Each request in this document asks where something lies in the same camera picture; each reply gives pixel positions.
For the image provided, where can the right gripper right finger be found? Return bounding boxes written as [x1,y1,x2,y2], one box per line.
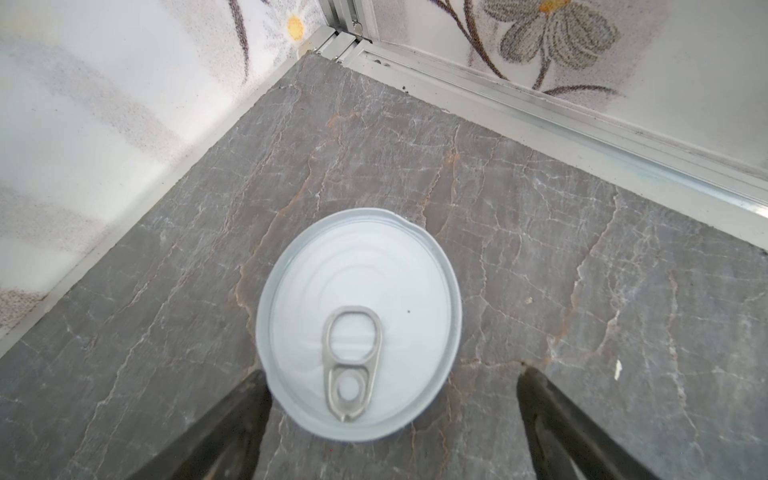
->
[517,367,657,479]

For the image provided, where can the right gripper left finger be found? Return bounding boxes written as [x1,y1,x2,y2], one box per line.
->
[131,370,273,479]

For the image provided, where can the yellow label can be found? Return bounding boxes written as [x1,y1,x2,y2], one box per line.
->
[256,208,462,442]

